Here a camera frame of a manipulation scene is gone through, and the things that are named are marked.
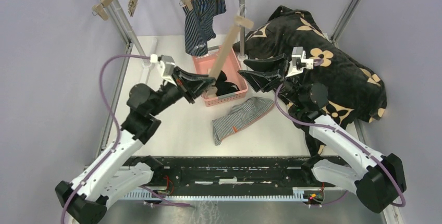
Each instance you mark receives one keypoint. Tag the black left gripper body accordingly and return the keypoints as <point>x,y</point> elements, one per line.
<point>169,94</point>

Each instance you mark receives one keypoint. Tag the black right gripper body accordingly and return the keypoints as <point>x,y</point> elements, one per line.
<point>290,87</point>

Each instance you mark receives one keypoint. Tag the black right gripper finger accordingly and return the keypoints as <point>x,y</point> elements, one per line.
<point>272,64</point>
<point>263,81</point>

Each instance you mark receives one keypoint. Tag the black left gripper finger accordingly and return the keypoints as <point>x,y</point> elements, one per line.
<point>187,76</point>
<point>194,89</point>

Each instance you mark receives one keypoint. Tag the black underwear beige waistband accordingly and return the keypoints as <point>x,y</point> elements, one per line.
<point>223,86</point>

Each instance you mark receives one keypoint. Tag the grey striped underwear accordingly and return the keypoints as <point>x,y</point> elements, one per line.
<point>240,117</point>

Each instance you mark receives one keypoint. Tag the navy striped underwear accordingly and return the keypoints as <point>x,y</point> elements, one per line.
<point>199,24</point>

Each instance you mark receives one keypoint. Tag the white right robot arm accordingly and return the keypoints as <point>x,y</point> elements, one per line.
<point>376,179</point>

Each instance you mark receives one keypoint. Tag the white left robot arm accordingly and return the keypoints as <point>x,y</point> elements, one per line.
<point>88,196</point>

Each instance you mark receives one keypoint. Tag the pink plastic basket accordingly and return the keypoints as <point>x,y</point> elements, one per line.
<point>204,64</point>

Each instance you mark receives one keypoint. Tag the black floral blanket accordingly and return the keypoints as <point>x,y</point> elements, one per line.
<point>354,90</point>

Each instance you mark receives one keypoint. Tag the right metal rack pole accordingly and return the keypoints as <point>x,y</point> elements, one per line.
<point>242,9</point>

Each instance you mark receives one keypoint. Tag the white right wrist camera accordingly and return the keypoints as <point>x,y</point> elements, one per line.
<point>299,63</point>

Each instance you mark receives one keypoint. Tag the left aluminium frame rail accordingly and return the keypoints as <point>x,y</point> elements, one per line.
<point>112,79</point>

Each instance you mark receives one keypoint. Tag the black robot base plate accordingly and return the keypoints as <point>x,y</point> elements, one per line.
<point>228,176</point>

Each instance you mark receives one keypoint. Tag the white slotted cable duct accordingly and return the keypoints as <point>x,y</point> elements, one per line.
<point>297,195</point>

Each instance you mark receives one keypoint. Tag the right aluminium frame post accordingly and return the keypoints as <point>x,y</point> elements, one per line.
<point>343,20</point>

